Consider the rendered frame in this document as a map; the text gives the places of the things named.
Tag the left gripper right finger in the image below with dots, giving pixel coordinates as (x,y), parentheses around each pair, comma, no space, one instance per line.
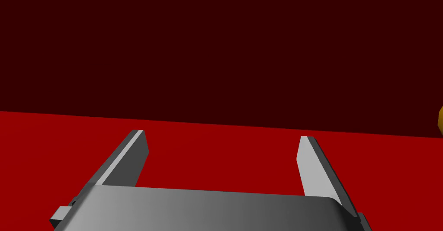
(316,172)

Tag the yellow round object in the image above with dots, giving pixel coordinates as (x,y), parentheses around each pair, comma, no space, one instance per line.
(440,120)

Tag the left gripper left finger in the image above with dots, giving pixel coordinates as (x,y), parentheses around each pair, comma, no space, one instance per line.
(126,161)

